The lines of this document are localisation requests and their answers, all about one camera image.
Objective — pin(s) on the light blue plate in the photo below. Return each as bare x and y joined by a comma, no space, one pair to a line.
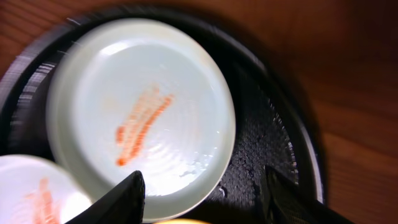
36,190
139,94

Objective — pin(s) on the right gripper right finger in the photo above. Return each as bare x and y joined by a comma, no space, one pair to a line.
284,203

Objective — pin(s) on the round black tray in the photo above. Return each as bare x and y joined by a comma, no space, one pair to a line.
272,130

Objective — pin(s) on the yellow plate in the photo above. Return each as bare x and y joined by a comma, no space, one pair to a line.
182,221

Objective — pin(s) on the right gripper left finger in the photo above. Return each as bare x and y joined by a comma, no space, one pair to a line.
123,204

